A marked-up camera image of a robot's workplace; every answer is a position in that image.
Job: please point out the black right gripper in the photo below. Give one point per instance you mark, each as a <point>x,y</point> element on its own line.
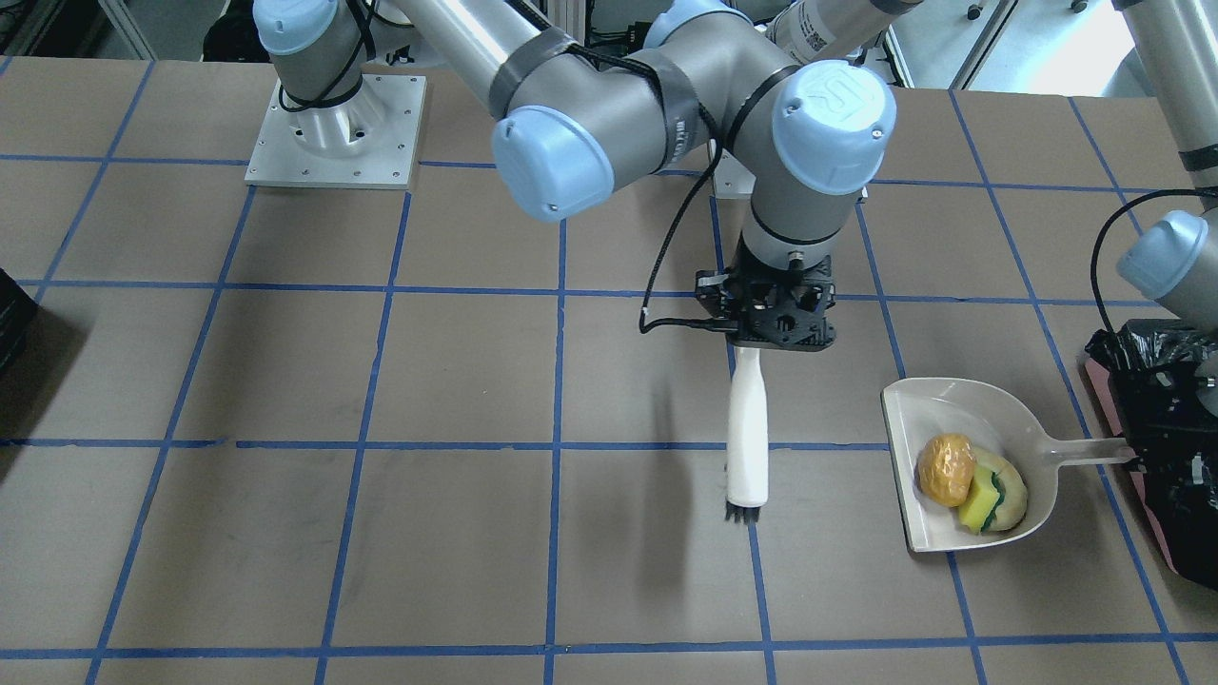
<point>709,290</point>

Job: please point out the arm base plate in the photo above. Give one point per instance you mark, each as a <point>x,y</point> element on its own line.
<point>369,142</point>

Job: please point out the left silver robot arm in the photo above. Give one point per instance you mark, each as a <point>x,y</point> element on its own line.
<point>982,221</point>

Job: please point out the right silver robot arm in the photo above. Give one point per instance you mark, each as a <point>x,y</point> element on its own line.
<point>572,127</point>

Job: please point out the yellow green sponge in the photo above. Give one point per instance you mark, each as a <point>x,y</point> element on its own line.
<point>986,495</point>

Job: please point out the black lined bin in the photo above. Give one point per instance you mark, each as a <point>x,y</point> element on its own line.
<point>18,311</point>
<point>1154,379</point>

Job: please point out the white plastic dustpan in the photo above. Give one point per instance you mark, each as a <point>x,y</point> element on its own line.
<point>917,409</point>

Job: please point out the white hand brush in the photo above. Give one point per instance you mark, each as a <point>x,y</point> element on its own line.
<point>747,445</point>

